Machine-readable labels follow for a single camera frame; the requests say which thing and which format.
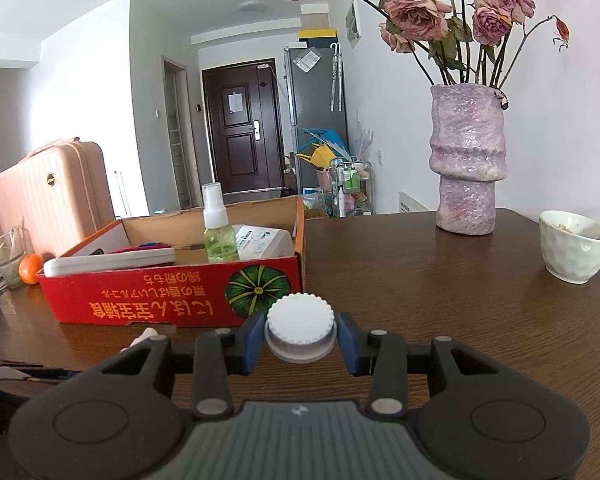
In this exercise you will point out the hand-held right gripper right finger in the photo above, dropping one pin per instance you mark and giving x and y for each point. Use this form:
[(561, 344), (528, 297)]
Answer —
[(350, 344)]

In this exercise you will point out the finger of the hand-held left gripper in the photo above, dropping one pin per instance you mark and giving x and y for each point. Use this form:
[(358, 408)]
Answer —
[(35, 377), (10, 363)]

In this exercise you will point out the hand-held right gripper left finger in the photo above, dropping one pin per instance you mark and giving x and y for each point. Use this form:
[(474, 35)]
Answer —
[(251, 342)]

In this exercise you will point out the white ribbed jar cap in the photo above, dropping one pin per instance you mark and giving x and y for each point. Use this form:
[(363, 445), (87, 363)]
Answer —
[(300, 320)]

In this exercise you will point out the white bottle with green label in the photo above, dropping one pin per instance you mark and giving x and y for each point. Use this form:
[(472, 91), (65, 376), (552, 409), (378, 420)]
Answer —
[(260, 242)]

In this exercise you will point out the white spray bottle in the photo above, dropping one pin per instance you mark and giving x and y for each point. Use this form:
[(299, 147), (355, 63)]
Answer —
[(147, 335)]

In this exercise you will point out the green spray bottle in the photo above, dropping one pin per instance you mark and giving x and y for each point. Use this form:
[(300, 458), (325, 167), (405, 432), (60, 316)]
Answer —
[(221, 240)]

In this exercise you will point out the red cardboard box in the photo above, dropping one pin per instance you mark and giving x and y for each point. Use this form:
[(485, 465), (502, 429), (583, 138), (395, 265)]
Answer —
[(145, 295)]

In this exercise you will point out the red and white lint brush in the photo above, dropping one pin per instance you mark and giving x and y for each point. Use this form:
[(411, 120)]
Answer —
[(110, 261)]

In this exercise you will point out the orange fruit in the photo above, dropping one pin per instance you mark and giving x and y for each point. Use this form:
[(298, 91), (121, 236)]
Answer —
[(30, 270)]

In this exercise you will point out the clear glass cup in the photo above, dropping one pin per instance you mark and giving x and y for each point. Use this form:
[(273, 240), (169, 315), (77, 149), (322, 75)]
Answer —
[(7, 260)]

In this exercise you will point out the pink ribbed suitcase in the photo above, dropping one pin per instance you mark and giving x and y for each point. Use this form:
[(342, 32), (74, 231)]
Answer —
[(50, 195)]

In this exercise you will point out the blue and yellow plastic pile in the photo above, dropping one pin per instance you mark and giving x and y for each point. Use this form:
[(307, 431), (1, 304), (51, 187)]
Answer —
[(322, 152)]

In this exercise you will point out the dark brown entrance door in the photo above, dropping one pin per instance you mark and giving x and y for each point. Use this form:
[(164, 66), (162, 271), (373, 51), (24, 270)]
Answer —
[(242, 135)]

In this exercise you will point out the lavender branch decoration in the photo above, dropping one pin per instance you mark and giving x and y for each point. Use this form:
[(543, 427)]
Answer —
[(364, 135)]

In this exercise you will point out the purple ceramic vase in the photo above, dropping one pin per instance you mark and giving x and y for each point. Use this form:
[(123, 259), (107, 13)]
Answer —
[(467, 160)]

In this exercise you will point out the grey interior door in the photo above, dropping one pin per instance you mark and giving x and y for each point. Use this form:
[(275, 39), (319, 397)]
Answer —
[(176, 135)]

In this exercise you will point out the grey refrigerator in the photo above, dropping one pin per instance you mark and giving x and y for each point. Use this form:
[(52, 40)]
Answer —
[(315, 100)]

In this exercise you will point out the white folded umbrella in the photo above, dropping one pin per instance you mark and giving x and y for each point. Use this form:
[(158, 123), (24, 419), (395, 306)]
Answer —
[(336, 77)]

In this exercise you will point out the paper sleeve on refrigerator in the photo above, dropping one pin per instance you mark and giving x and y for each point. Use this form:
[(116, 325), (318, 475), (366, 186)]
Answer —
[(307, 61)]

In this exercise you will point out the yellow and black box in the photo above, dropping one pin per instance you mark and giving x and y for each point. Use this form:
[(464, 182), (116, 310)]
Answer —
[(318, 36)]

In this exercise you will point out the round ceiling lamp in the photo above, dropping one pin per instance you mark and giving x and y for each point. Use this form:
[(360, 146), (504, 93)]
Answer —
[(253, 6)]

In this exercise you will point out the bunch of dried pink roses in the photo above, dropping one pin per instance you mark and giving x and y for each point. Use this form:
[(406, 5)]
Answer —
[(420, 12)]

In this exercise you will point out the white wall socket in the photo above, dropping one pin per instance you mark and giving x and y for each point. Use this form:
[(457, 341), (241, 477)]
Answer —
[(380, 156)]

